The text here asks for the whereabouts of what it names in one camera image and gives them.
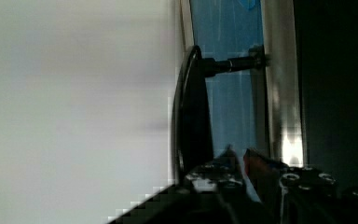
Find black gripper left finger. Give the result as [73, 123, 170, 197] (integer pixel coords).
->
[183, 146, 249, 198]

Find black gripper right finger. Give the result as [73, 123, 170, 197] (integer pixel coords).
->
[243, 148, 338, 206]

